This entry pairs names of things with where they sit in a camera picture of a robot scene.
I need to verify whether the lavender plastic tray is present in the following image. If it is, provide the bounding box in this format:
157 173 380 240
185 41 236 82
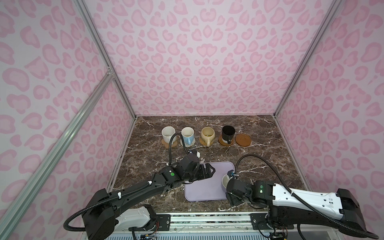
185 162 235 202

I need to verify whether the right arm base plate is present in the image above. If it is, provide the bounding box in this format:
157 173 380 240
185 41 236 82
250 213 288 240

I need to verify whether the light blue mug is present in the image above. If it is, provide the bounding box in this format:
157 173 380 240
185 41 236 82
181 127 195 144

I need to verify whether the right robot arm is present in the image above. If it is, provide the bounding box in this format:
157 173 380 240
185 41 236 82
222 176 367 238

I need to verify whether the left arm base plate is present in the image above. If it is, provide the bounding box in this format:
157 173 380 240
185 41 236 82
129 214 171 232

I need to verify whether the aluminium diagonal frame strut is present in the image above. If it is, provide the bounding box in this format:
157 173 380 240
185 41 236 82
1 72 115 240

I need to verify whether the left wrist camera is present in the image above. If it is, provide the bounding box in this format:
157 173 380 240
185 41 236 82
189 150 201 158

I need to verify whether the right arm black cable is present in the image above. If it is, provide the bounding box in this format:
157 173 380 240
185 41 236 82
234 153 379 240

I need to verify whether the white speckled mug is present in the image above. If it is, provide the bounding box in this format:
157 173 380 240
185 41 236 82
162 126 176 144

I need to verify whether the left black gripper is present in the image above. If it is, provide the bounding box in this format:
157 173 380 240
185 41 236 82
183 161 217 182

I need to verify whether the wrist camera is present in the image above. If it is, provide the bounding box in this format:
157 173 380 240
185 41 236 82
189 150 201 158
227 170 238 180

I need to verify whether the rattan woven round coaster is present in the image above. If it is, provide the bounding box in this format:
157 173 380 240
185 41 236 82
199 138 215 148

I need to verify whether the beige yellow mug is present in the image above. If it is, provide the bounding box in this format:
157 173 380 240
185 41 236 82
200 127 216 143

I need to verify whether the black mug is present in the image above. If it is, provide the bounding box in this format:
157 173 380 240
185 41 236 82
222 125 236 145

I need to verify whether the aluminium front rail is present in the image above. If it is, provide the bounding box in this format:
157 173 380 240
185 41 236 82
79 211 346 240

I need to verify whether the cork paw-shaped coaster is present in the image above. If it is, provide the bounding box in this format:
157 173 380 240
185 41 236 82
161 139 179 149

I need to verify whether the white lavender mug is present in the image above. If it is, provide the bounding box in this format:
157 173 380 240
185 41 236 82
222 175 231 191

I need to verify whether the white multicolour woven coaster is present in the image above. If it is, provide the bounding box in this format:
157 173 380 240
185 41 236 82
180 138 196 148

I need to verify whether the brown wooden round coaster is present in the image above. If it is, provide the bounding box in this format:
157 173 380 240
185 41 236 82
219 135 234 147

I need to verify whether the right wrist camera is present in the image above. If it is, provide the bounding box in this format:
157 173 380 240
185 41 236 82
227 170 238 180

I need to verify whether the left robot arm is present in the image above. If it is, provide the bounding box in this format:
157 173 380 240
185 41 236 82
82 153 216 240

